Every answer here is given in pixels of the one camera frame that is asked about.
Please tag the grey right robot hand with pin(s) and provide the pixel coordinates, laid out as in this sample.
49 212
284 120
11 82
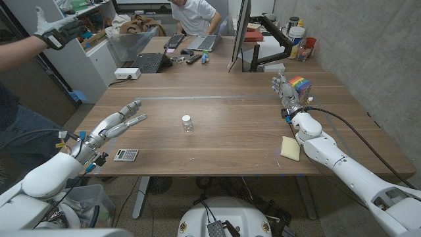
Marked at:
289 97

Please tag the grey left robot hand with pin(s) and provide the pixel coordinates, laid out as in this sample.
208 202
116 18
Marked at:
105 130

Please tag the bare operator forearm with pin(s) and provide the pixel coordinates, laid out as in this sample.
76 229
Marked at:
19 52

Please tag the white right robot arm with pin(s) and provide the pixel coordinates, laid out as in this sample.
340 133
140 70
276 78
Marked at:
335 161

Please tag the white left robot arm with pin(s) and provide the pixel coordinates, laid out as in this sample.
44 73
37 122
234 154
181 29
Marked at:
49 177

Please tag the grey pocket calculator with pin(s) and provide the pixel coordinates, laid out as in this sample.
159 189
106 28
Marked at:
126 154

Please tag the yellow bottle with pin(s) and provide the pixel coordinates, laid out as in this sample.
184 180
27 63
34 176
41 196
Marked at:
300 23

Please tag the clear bottle white cap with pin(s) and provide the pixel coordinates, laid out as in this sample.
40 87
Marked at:
187 125

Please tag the pink sticky note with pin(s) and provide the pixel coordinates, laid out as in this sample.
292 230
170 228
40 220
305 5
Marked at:
170 50

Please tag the rainbow striped box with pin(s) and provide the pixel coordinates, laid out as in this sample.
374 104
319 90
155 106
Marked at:
304 87

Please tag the white flat box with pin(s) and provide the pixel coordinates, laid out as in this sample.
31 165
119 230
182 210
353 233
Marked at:
274 67

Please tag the blue floor object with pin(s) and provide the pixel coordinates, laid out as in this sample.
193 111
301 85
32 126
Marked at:
78 96

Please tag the white power strip box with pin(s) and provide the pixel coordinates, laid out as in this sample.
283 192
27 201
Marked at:
127 73

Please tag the white plastic tub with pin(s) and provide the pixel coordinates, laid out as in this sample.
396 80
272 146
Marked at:
296 34

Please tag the white cabinet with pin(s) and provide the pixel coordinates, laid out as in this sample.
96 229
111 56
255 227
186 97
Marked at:
85 69

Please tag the red flat box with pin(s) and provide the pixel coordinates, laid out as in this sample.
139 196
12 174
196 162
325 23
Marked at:
253 36

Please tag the black lid jar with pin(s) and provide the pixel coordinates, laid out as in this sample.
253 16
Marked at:
292 23

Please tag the clear floor storage bin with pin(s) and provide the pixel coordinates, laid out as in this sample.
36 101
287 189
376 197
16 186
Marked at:
95 204

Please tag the grey table leg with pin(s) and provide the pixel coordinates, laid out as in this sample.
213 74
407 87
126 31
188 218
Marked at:
141 197
306 197

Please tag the black floor fan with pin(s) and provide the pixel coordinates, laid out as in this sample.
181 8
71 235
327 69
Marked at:
160 185

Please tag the black laptop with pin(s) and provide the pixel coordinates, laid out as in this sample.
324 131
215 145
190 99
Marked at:
149 62

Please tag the computer monitor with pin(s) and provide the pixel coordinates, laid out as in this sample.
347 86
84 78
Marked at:
241 29

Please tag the large clear plastic bin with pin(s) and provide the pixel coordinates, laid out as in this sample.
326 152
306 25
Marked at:
131 44

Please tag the cardboard box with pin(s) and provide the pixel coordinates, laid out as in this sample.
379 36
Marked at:
93 39

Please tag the small blue figurine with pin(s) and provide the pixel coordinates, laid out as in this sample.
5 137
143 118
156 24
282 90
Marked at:
205 58

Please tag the silver laptop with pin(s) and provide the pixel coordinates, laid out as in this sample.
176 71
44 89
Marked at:
205 42

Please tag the black remote control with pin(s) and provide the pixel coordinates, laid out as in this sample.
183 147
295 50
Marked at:
193 59

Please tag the white cloth bag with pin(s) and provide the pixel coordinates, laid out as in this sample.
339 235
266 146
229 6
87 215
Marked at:
113 24

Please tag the grey black teleoperation glove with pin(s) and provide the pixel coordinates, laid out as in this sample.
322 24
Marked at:
60 33

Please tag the brown jacket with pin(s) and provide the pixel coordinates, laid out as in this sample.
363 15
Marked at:
141 24

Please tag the black computer mouse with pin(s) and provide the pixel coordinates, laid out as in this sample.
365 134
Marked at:
187 51

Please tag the black keyboard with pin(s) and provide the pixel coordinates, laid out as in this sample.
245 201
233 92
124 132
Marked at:
174 41

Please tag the seated person white shirt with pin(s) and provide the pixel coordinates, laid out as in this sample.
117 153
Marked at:
194 14

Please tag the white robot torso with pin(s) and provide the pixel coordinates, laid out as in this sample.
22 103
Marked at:
230 214

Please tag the black finned module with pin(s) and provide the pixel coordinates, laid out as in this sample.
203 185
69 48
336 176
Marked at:
216 229

